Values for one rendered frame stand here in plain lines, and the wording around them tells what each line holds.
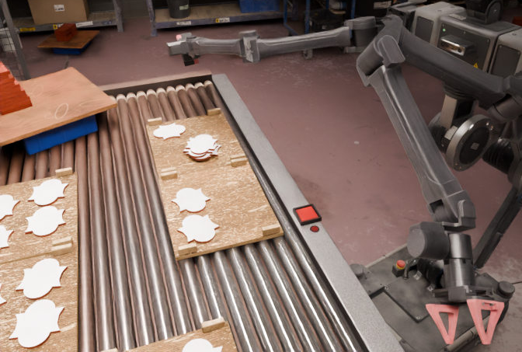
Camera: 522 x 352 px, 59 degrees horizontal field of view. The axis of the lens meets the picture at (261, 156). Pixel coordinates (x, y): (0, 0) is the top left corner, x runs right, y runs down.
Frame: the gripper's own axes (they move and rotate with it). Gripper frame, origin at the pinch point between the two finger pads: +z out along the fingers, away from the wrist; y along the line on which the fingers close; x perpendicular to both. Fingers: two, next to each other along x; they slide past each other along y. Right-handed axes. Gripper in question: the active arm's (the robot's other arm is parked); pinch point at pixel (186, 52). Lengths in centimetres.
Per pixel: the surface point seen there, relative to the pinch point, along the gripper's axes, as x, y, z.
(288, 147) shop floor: 76, 70, 120
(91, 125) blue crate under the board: -49, 22, -4
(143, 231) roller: -40, 62, -61
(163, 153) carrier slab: -25, 41, -28
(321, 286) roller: 3, 87, -96
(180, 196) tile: -25, 56, -54
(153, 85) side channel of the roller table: -16.5, 8.9, 27.2
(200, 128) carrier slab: -5.7, 35.5, -16.1
